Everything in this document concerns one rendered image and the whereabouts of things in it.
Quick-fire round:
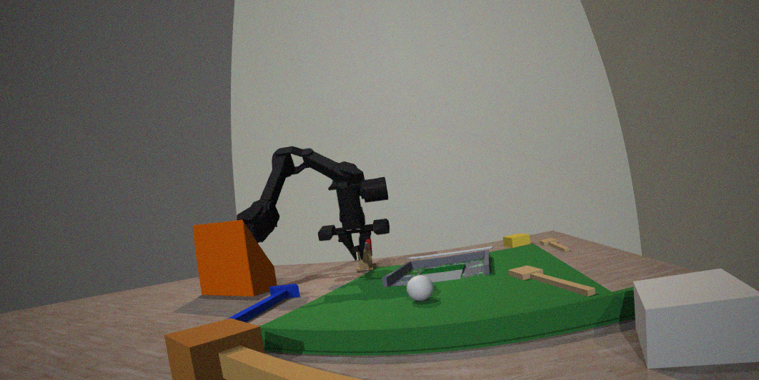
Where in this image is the green putting mat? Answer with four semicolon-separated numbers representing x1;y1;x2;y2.
262;244;635;356

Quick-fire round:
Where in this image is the yellow rectangular block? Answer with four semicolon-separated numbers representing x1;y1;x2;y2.
503;234;530;248

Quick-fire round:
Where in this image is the white golf ball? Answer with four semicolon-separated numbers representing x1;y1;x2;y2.
407;275;434;301

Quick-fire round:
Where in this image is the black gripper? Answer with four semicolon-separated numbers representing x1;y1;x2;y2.
318;204;390;260

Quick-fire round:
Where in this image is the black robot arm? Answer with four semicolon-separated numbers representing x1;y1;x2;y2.
237;146;388;243

